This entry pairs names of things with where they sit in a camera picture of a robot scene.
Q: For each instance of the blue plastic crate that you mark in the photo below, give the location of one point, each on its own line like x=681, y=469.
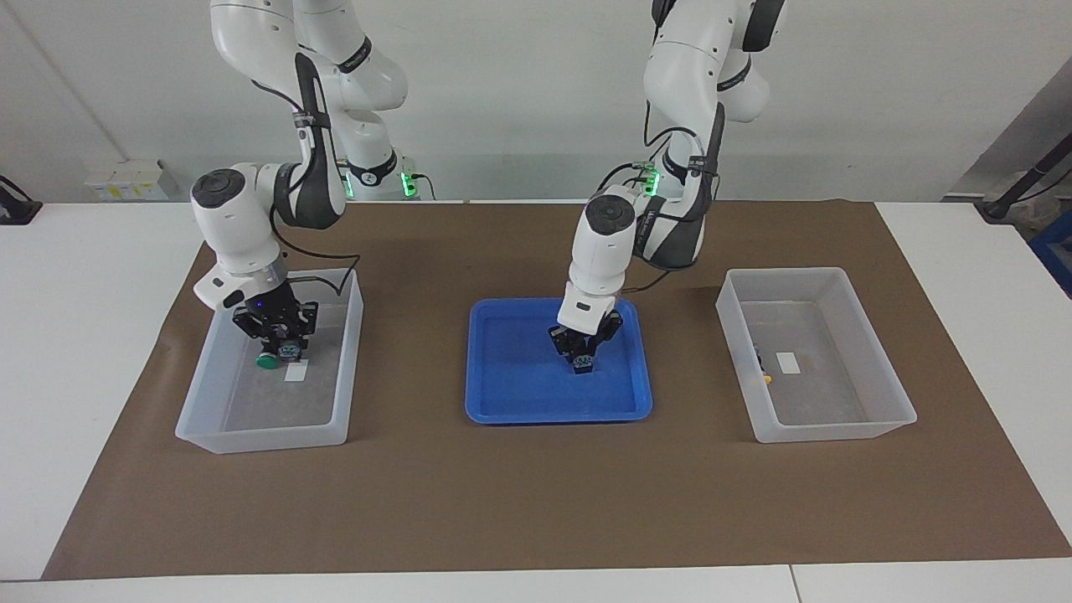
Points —
x=1057, y=251

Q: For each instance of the brown table mat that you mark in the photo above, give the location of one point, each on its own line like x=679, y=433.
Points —
x=536, y=502

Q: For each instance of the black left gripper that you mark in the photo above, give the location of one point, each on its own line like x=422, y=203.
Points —
x=586, y=339

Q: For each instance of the blue plastic tray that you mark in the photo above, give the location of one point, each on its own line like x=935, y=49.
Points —
x=519, y=402

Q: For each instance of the yellow push button switch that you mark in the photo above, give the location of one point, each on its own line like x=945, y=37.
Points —
x=584, y=363
x=768, y=378

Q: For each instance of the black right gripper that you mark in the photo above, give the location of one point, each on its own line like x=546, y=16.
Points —
x=268, y=316

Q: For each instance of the black stand pole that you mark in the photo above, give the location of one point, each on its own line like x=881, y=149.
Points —
x=1026, y=180

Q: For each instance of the translucent white plastic box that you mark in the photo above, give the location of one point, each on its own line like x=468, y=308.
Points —
x=821, y=402
x=276, y=410

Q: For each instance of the white paper label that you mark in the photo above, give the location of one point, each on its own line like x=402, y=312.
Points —
x=786, y=363
x=296, y=373

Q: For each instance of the white cardboard box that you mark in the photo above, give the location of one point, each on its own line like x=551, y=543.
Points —
x=126, y=180

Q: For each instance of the black flat device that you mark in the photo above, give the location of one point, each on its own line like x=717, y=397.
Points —
x=17, y=209

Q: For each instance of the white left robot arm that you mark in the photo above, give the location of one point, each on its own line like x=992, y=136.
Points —
x=599, y=251

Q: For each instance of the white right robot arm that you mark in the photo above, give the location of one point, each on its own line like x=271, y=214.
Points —
x=234, y=218

